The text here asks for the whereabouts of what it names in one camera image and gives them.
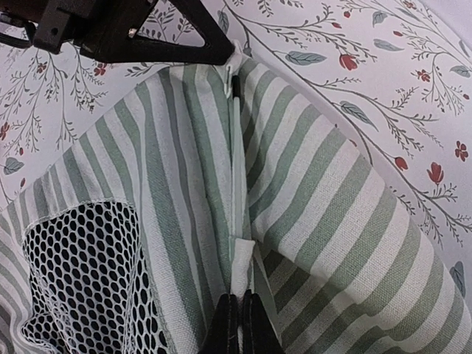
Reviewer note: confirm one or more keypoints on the green striped pet tent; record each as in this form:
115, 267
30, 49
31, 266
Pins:
124, 244

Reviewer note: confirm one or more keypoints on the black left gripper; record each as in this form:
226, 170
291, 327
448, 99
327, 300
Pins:
120, 31

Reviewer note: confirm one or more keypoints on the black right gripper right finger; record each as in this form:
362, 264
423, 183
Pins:
258, 334

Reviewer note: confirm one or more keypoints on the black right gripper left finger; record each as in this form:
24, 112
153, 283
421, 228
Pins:
222, 337

